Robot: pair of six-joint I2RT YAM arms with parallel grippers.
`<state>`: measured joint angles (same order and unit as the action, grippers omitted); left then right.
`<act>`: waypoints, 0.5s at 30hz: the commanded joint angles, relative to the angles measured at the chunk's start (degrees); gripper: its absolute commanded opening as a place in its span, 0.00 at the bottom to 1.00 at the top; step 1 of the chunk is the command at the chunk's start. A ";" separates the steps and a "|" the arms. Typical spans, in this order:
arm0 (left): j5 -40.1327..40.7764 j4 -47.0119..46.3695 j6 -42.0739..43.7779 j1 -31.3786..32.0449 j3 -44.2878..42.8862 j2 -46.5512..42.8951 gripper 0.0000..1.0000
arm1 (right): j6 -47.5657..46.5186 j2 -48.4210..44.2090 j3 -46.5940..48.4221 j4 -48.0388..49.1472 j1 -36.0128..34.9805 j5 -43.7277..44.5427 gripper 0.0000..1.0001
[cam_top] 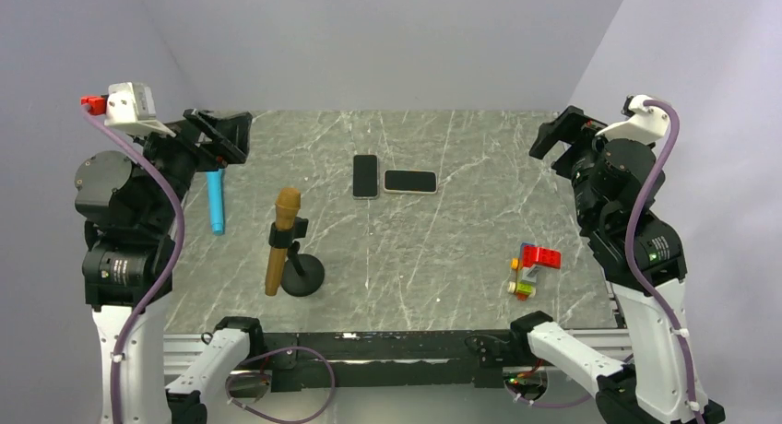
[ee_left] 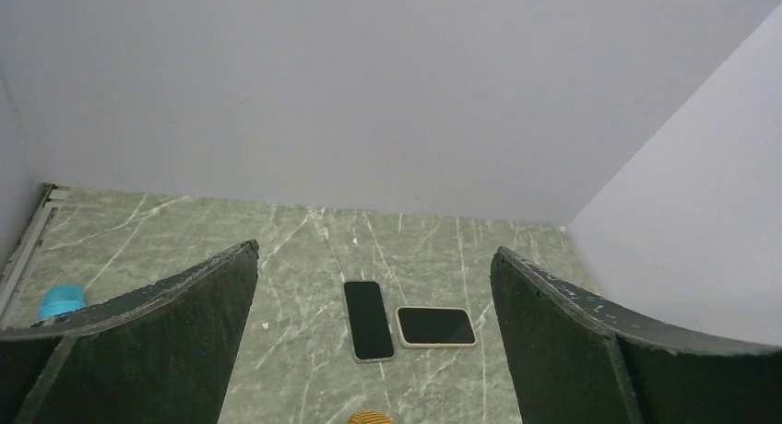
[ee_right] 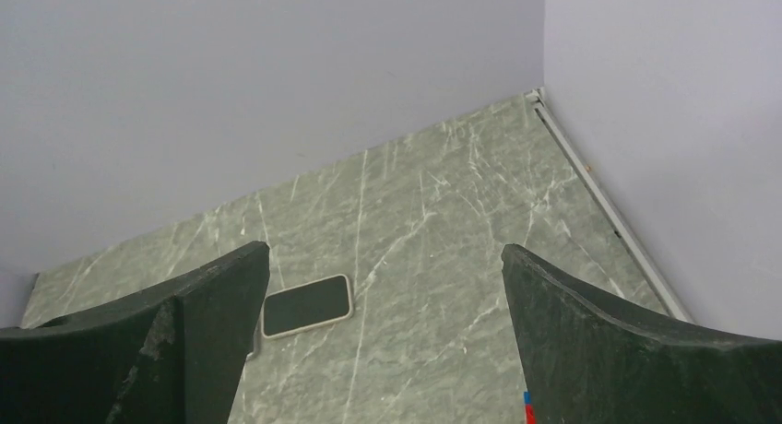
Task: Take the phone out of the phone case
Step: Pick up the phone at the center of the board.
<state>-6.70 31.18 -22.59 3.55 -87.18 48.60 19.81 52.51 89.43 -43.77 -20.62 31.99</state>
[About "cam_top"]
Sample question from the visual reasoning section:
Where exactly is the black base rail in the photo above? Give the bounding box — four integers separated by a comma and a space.
234, 329, 539, 393

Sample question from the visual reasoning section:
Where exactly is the black microphone stand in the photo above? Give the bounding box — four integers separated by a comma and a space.
280, 217, 325, 298

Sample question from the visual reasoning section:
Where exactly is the colourful toy brick assembly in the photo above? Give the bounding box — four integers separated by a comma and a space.
506, 242, 562, 301

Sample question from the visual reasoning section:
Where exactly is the black smartphone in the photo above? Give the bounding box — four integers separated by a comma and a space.
385, 171, 437, 193

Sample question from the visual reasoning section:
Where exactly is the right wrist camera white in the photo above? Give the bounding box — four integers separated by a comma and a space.
596, 94, 669, 145

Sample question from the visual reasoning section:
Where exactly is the phone in clear case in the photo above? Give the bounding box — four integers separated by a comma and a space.
352, 154, 379, 199

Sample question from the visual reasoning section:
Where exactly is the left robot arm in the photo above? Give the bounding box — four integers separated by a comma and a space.
75, 109, 267, 423

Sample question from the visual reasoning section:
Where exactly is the beige phone case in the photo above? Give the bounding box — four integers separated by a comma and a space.
383, 169, 439, 195

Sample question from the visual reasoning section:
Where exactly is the blue toy microphone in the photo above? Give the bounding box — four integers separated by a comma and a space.
206, 169, 225, 236

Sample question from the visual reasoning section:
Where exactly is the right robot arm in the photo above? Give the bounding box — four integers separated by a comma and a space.
508, 95, 727, 423

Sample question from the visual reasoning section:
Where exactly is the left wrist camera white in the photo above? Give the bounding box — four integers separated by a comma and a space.
80, 82, 175, 137

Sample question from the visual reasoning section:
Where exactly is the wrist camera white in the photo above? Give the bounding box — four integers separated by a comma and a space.
80, 82, 175, 137
596, 94, 669, 145

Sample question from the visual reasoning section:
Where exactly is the gold microphone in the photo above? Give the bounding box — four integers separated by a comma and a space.
265, 187, 302, 297

